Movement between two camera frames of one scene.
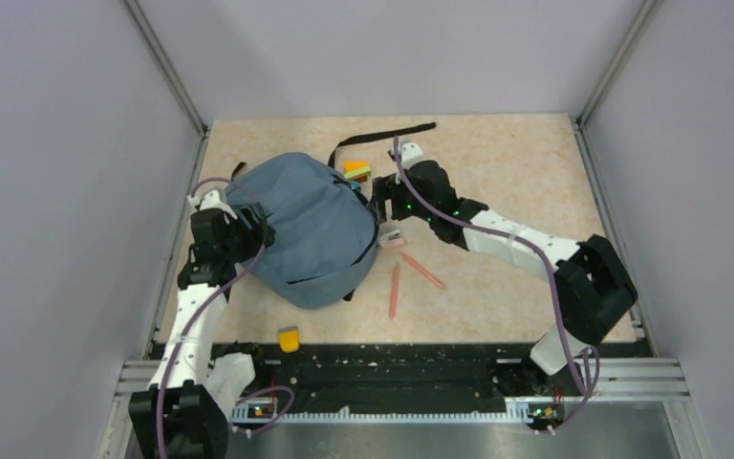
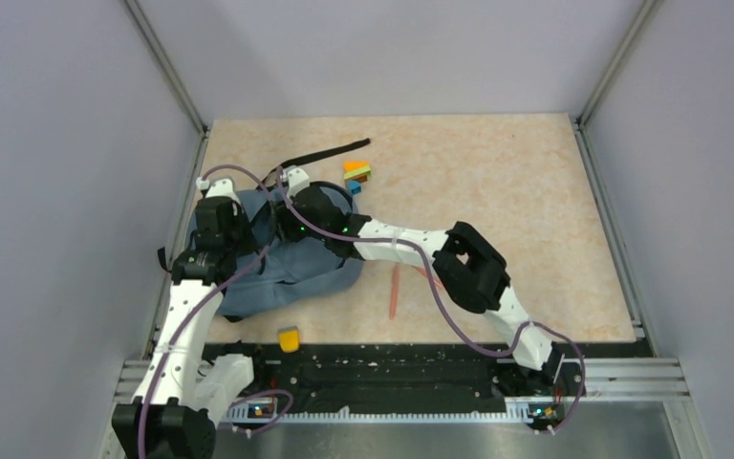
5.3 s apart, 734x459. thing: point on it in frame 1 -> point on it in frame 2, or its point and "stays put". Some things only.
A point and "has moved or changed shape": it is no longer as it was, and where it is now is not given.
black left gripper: [253, 234] stays put
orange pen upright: [395, 290] stays put
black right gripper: [387, 187] -> [284, 216]
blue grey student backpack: [326, 229] has moved or changed shape
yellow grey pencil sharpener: [289, 338] stays put
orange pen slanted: [424, 271] stays put
